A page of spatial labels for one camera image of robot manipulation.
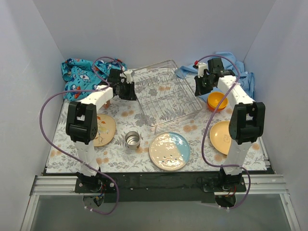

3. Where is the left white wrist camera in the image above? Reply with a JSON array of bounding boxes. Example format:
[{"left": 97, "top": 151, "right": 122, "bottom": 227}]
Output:
[{"left": 120, "top": 69, "right": 134, "bottom": 84}]

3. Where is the blue shark pattern cloth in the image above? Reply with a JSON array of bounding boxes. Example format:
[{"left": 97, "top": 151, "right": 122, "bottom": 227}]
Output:
[{"left": 61, "top": 59, "right": 127, "bottom": 101}]

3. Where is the yellow bowl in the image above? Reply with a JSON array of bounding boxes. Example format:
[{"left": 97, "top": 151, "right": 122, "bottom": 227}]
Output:
[{"left": 207, "top": 92, "right": 228, "bottom": 111}]

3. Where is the beige bird pattern plate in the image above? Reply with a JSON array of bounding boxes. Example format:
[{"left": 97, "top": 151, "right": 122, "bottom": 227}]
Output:
[{"left": 93, "top": 114, "right": 116, "bottom": 147}]

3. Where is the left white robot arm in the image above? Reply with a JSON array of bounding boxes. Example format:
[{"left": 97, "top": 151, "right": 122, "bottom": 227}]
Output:
[{"left": 66, "top": 69, "right": 137, "bottom": 193}]

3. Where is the aluminium frame rail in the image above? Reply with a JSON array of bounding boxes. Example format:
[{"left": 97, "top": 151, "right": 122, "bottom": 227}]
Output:
[{"left": 21, "top": 174, "right": 300, "bottom": 231}]

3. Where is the steel tumbler cup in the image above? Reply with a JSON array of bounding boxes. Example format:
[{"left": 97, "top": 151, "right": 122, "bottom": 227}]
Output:
[{"left": 125, "top": 131, "right": 141, "bottom": 150}]

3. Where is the pink mug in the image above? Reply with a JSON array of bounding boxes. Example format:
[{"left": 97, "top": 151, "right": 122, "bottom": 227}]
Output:
[{"left": 104, "top": 101, "right": 111, "bottom": 109}]

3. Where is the plain orange plate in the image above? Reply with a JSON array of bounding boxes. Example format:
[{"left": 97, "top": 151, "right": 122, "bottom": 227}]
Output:
[{"left": 209, "top": 121, "right": 231, "bottom": 156}]

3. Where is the wire dish rack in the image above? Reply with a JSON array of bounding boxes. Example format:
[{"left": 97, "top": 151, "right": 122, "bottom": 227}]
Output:
[{"left": 132, "top": 59, "right": 203, "bottom": 132}]

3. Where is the light blue shirt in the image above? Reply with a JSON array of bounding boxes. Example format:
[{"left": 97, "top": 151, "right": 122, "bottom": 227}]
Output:
[{"left": 175, "top": 52, "right": 255, "bottom": 99}]

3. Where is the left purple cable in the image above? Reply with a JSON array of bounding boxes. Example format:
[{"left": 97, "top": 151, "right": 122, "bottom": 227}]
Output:
[{"left": 39, "top": 56, "right": 125, "bottom": 215}]

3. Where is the red orange bowl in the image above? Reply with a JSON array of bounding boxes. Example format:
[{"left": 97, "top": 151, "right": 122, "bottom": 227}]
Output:
[{"left": 207, "top": 101, "right": 228, "bottom": 112}]

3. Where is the beige and blue plate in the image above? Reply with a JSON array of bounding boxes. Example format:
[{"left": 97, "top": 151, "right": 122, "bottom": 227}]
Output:
[{"left": 149, "top": 132, "right": 191, "bottom": 171}]

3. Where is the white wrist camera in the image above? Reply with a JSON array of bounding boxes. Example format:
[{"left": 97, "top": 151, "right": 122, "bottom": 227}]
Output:
[
  {"left": 193, "top": 61, "right": 208, "bottom": 78},
  {"left": 120, "top": 69, "right": 134, "bottom": 84}
]

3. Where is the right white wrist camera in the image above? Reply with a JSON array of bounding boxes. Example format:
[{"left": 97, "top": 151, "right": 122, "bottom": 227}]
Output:
[{"left": 193, "top": 61, "right": 208, "bottom": 78}]

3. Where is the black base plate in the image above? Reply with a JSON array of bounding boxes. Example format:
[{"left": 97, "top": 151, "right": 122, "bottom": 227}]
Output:
[{"left": 75, "top": 171, "right": 248, "bottom": 203}]

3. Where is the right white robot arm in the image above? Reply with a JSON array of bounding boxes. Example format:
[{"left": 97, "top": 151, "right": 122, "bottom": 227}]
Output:
[{"left": 193, "top": 55, "right": 266, "bottom": 191}]

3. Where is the floral table mat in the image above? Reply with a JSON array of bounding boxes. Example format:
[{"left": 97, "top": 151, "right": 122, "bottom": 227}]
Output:
[{"left": 45, "top": 67, "right": 272, "bottom": 173}]

